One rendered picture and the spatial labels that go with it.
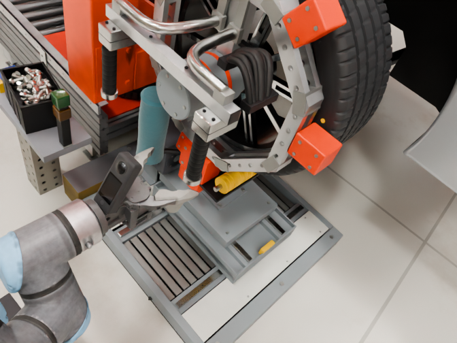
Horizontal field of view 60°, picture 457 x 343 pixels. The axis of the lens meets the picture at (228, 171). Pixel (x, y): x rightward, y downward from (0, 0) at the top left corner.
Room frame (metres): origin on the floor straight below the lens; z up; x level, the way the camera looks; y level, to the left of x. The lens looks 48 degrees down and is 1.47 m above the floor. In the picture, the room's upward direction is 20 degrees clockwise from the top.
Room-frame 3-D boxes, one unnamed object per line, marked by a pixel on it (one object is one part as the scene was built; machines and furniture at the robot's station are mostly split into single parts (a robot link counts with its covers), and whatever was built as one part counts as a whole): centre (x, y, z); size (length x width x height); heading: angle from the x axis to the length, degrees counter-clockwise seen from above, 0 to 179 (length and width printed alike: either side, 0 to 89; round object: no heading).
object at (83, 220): (0.35, 0.22, 0.81); 0.10 x 0.05 x 0.09; 59
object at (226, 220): (1.03, 0.01, 0.32); 0.40 x 0.30 x 0.28; 59
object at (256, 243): (1.00, -0.04, 0.13); 0.50 x 0.36 x 0.10; 59
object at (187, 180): (0.59, 0.08, 0.83); 0.04 x 0.04 x 0.16
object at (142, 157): (0.53, 0.18, 0.80); 0.09 x 0.03 x 0.06; 5
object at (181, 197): (0.47, 0.08, 0.81); 0.09 x 0.03 x 0.06; 113
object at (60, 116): (0.80, 0.53, 0.59); 0.04 x 0.04 x 0.04; 59
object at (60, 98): (0.80, 0.53, 0.64); 0.04 x 0.04 x 0.04; 59
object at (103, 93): (0.77, 0.37, 0.83); 0.04 x 0.04 x 0.16
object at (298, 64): (0.88, 0.10, 0.85); 0.54 x 0.07 x 0.54; 59
